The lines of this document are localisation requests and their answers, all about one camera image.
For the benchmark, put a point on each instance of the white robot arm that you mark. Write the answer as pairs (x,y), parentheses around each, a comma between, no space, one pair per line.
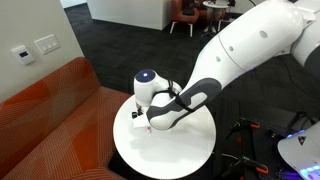
(250,43)

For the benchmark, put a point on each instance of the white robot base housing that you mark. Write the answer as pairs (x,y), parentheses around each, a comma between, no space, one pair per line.
(300,153)

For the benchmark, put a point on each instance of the orange chair with white legs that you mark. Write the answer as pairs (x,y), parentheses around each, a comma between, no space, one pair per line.
(186,16)

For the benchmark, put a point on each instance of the white counter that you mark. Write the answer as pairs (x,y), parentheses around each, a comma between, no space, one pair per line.
(126,11)

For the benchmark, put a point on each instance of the small round white table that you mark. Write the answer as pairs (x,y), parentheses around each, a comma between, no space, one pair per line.
(215,5)

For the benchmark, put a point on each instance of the orange patterned sofa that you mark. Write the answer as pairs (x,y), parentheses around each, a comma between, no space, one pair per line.
(50,116)

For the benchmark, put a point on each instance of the white light switch plate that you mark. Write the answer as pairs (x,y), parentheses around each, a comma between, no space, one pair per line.
(46,44)

